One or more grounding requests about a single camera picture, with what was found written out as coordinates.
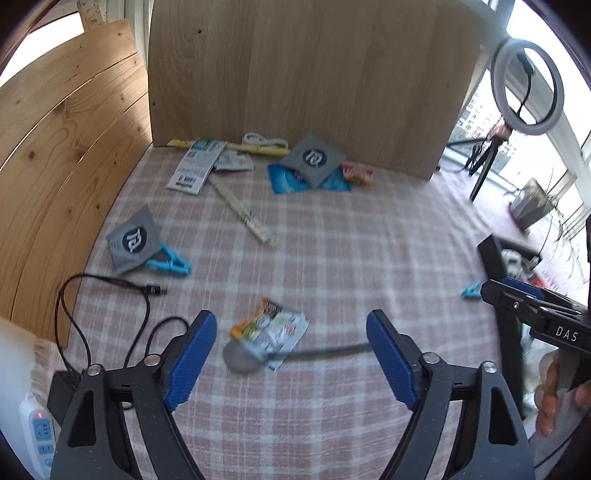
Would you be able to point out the light wooden board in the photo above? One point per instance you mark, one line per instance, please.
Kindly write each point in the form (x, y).
(300, 69)

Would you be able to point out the person's right hand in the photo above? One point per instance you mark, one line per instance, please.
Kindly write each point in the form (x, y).
(548, 406)

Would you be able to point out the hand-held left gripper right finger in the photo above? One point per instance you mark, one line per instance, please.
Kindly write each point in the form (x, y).
(388, 355)

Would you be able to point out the grey logo packet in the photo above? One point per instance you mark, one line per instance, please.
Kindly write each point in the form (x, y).
(131, 240)
(314, 159)

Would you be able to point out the pine wooden panel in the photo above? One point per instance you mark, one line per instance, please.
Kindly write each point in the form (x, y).
(60, 161)

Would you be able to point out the blue packet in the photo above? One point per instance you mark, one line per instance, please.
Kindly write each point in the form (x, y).
(284, 181)

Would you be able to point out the black tripod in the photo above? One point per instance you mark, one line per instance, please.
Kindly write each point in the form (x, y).
(487, 161)

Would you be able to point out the pink checked tablecloth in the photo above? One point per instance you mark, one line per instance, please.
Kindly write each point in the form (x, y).
(351, 249)

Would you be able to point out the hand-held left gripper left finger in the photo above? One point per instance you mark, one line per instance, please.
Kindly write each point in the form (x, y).
(194, 355)

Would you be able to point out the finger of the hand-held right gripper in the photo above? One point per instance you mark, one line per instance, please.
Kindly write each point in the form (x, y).
(521, 285)
(512, 300)

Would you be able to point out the wooden slat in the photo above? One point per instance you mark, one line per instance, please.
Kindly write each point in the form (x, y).
(94, 13)

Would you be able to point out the grey paper bag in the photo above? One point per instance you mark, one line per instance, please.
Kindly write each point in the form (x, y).
(531, 203)

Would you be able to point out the crumpled snack wrapper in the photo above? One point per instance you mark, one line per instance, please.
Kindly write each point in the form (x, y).
(272, 327)

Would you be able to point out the red orange snack packet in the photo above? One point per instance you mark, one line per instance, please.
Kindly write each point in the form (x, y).
(359, 173)

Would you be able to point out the yellow stick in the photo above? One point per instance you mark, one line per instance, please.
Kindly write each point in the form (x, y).
(258, 148)

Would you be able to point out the small grey sachet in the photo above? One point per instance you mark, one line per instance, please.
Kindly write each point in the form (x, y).
(234, 161)

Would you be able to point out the blue and white leaflet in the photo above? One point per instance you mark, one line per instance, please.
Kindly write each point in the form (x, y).
(196, 164)

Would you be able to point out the white power strip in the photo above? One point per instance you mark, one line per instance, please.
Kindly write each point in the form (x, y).
(39, 429)

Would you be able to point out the white paper strip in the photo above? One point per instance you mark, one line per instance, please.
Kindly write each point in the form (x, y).
(240, 210)

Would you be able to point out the blue clothespin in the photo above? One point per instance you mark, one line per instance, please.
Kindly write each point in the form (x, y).
(168, 264)
(472, 291)

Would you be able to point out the black power adapter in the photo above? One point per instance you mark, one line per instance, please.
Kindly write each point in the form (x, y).
(64, 397)

